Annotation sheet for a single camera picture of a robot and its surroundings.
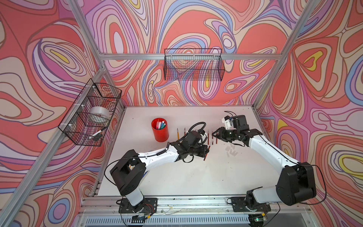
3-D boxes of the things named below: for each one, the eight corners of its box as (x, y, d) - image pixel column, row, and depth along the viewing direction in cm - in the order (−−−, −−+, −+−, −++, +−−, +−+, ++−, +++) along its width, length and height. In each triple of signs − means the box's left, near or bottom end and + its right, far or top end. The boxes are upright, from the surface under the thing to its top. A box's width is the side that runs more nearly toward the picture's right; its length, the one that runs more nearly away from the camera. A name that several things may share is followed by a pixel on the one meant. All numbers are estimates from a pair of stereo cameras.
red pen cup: (153, 142, 99) (150, 131, 89) (155, 129, 106) (152, 118, 96) (168, 142, 99) (166, 131, 89) (169, 129, 106) (167, 117, 96)
